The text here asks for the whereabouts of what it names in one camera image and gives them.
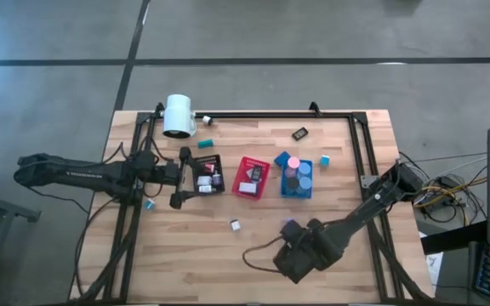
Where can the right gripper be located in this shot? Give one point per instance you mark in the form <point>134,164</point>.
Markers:
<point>309,251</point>

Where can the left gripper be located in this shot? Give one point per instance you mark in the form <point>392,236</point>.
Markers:
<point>170,173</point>

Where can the small white box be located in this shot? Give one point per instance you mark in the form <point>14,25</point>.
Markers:
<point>203,180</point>

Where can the large white wall charger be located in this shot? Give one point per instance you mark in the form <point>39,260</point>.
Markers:
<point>204,189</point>

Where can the purple wall charger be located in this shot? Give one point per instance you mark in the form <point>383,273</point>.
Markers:
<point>216,178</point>

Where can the teal eraser block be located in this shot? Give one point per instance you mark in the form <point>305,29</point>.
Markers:
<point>205,143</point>

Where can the small teal cube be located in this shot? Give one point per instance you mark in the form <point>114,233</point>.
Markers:
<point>325,160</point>
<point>149,204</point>

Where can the white rectangular box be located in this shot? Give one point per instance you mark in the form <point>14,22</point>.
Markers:
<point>250,172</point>

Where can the small white cap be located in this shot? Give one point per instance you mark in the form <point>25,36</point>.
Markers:
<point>207,120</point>

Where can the blue plastic basket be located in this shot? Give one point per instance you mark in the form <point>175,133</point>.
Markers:
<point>285,193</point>

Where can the small white wall charger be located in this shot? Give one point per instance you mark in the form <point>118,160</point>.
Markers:
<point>235,224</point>

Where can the black digital clock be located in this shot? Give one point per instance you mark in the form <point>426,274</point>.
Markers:
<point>256,173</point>
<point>299,134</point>

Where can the pink-capped hourglass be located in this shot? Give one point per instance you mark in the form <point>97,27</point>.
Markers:
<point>293,162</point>

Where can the dark blue box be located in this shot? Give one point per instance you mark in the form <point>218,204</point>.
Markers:
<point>281,158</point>

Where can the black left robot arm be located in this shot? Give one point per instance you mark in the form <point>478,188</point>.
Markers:
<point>79,174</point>

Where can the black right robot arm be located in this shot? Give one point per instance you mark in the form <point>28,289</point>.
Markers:
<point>368,208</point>

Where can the black plastic basket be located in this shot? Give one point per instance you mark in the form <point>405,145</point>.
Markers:
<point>200,163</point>

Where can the red plastic basket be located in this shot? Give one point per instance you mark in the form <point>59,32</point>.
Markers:
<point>238,174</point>

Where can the white cylinder lamp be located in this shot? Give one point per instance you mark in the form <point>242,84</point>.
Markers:
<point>178,112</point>

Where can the white paper on floor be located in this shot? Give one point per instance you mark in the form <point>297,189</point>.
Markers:
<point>433,263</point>

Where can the black desk foot bar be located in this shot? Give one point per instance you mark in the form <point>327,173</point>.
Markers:
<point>453,239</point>

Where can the grey metal stand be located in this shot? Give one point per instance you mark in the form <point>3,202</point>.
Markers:
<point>2,207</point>

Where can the black frame clamp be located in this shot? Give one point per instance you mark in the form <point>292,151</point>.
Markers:
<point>314,109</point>
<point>158,108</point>

